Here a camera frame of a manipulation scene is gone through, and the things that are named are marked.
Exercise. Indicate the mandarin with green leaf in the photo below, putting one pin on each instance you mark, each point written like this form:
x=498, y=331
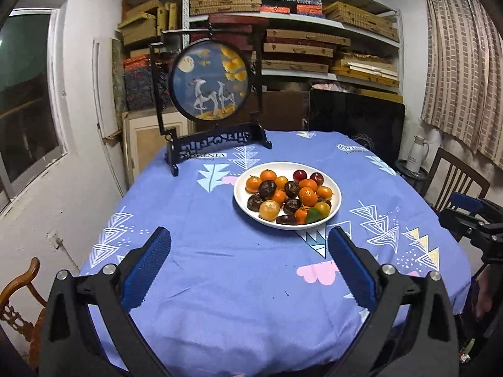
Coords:
x=301, y=215

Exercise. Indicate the white metal shelf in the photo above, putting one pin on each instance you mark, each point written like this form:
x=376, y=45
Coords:
x=186, y=0

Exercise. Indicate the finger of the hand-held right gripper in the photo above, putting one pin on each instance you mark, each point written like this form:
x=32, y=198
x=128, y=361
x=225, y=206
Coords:
x=465, y=202
x=459, y=224

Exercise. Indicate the white oval plate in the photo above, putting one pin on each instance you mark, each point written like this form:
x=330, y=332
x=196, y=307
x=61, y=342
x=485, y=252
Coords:
x=285, y=168

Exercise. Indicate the blue printed tablecloth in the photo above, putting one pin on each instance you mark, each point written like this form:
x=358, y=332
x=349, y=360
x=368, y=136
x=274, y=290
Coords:
x=235, y=282

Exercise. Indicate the round embroidered deer table screen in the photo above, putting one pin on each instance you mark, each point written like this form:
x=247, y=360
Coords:
x=208, y=86

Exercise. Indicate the dark red plum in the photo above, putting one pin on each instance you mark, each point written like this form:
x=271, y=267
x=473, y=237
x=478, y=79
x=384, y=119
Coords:
x=300, y=174

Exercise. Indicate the stack of dark patterned boxes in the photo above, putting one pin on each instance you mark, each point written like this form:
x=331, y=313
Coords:
x=137, y=82

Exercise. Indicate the white thermos jug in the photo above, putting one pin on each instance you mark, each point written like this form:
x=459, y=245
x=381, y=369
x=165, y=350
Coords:
x=417, y=153

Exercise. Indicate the beige cabinet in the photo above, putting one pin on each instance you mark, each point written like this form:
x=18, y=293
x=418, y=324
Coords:
x=149, y=141

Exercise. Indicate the dark brown chestnut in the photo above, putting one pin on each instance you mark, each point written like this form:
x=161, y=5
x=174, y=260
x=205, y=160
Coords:
x=287, y=220
x=292, y=205
x=291, y=189
x=267, y=188
x=326, y=201
x=255, y=202

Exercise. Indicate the stack of cardboard boxes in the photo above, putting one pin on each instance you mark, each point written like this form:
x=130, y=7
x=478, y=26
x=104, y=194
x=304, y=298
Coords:
x=147, y=19

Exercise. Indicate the yellow cherry tomato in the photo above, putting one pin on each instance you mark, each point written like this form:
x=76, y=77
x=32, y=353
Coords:
x=322, y=208

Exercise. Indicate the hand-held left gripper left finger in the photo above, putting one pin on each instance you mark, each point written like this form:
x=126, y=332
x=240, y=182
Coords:
x=147, y=267

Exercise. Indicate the stack of tan woven boxes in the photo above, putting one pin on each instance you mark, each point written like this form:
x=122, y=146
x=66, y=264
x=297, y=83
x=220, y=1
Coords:
x=361, y=15

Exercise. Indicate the checked beige curtain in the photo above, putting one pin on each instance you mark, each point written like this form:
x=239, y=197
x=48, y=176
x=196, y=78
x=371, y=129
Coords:
x=463, y=59

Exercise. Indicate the person's right hand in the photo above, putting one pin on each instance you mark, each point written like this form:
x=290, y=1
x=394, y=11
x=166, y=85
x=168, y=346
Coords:
x=482, y=296

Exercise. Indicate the carved wooden chair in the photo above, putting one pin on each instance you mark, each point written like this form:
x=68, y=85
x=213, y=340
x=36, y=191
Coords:
x=19, y=294

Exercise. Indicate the dark wooden slatted chair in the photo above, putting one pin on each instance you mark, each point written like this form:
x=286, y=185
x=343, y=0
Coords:
x=456, y=180

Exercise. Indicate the stack of light wooden boxes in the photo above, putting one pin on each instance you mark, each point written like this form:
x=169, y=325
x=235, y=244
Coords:
x=365, y=66

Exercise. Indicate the small dark round stand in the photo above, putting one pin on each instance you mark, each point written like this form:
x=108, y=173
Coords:
x=408, y=178

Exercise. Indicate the black panel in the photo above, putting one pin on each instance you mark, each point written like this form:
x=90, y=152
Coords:
x=353, y=121

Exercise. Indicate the stack of brown wooden boxes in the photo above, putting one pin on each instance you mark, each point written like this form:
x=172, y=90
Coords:
x=302, y=53

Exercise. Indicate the stack of dark red boxes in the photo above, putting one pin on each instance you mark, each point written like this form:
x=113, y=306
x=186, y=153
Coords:
x=232, y=27

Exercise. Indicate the large yellow-orange mandarin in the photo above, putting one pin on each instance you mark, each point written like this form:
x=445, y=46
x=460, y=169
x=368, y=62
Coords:
x=269, y=210

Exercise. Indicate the pink cloth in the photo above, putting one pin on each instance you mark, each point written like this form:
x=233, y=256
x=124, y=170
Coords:
x=334, y=85

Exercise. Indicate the window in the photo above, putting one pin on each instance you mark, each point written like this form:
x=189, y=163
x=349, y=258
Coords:
x=27, y=98

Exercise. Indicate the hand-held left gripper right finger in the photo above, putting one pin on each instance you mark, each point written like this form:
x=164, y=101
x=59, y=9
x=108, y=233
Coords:
x=353, y=271

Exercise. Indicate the red cherry tomato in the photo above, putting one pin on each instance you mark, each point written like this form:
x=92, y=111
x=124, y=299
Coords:
x=316, y=178

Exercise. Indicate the brown cardboard box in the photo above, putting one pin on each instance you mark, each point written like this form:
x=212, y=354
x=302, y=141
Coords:
x=283, y=110

